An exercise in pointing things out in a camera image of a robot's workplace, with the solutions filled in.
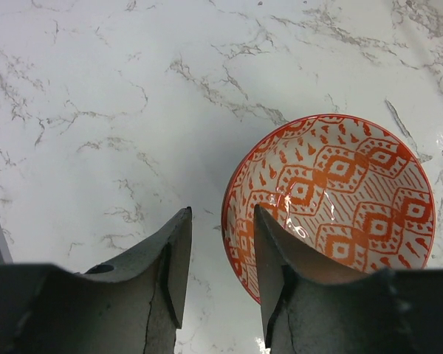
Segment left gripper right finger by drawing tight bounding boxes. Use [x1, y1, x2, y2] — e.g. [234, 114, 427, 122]
[254, 206, 443, 353]

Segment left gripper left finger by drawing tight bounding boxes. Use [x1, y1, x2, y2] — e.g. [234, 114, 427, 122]
[0, 207, 192, 353]

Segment red patterned bowl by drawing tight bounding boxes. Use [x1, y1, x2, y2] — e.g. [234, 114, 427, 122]
[221, 114, 436, 300]

